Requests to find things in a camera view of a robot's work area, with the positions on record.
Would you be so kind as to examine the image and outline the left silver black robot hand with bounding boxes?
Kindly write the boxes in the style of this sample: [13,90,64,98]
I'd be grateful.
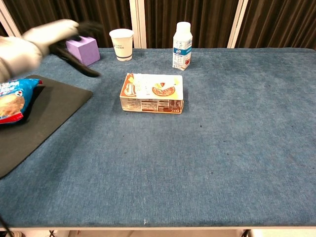
[22,19,104,78]

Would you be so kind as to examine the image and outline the cookie box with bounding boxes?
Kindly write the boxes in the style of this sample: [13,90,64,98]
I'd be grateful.
[119,73,185,114]

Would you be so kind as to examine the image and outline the purple foam cube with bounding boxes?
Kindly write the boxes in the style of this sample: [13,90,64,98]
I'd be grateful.
[65,36,101,67]

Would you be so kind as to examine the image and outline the black pleated curtain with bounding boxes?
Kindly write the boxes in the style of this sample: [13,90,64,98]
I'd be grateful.
[144,0,240,49]
[235,0,316,50]
[2,0,132,49]

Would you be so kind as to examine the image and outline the white paper cup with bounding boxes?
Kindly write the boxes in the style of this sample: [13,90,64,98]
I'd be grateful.
[109,28,135,62]

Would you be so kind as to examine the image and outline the black mouse pad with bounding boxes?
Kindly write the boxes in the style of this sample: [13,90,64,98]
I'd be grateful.
[0,75,93,179]

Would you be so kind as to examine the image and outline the blue snack bag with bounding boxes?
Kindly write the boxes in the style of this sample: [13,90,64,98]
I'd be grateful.
[0,78,41,125]

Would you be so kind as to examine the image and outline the white milk bottle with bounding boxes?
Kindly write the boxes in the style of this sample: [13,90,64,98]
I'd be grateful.
[172,21,193,72]

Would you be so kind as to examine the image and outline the blue felt table cloth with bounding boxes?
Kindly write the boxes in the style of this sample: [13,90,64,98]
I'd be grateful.
[0,47,316,228]

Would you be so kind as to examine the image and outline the white frame post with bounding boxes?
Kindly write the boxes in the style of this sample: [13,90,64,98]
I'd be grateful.
[129,0,148,49]
[227,0,255,49]
[0,0,22,38]

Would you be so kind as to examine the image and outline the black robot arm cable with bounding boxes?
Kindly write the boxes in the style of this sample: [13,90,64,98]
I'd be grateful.
[0,214,16,237]

